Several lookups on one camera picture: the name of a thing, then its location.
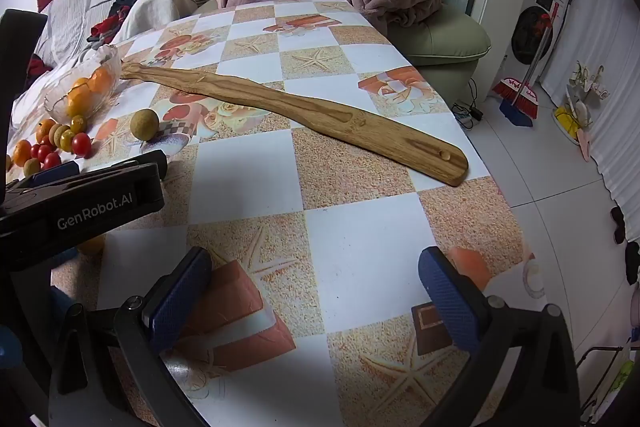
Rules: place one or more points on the pale sandals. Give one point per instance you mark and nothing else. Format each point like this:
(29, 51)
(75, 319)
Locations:
(590, 82)

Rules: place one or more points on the white curtain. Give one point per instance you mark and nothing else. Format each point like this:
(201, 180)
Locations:
(615, 57)

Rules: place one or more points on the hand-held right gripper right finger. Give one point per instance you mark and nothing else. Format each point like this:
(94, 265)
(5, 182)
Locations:
(450, 302)

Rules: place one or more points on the green sofa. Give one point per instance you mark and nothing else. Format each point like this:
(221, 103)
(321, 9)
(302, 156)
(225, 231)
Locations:
(440, 42)

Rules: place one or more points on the white washing machine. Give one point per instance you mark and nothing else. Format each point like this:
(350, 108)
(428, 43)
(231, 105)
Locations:
(530, 32)

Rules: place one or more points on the checkered printed tablecloth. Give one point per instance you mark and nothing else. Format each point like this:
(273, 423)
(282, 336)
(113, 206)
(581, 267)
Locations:
(350, 257)

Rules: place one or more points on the brown longan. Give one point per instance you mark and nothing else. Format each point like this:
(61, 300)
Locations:
(144, 123)

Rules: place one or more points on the blue dustpan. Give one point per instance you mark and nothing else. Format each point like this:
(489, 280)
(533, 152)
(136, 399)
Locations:
(516, 116)

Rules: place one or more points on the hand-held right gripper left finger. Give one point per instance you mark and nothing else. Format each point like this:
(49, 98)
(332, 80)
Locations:
(180, 297)

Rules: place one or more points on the clear glass bowl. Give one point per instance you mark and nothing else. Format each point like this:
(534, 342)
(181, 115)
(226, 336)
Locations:
(106, 57)

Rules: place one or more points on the pink slipper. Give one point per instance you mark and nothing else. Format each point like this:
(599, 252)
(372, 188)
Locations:
(584, 144)

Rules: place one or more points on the black shoe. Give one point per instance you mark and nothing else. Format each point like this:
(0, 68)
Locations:
(619, 224)
(633, 262)

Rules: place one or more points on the white quilt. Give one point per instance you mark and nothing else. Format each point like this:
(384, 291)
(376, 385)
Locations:
(155, 9)

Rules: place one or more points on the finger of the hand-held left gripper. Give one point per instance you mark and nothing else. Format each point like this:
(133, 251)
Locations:
(67, 169)
(150, 164)

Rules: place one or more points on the red cherry tomato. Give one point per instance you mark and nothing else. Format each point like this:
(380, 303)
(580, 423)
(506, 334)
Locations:
(35, 151)
(81, 145)
(46, 150)
(53, 161)

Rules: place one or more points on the small orange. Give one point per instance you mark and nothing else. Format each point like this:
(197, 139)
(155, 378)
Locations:
(45, 128)
(21, 153)
(102, 79)
(80, 83)
(80, 103)

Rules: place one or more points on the yellow plastic item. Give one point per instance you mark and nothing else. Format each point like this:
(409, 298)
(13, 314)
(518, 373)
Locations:
(566, 122)

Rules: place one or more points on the long wooden stick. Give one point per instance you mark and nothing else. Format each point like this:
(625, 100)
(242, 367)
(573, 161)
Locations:
(300, 107)

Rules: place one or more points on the red broom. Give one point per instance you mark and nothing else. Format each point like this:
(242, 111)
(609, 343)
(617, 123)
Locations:
(520, 91)

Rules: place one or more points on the red and black garment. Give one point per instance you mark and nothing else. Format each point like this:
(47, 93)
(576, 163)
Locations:
(106, 28)

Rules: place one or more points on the red cloth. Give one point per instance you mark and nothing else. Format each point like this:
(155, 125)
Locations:
(37, 66)

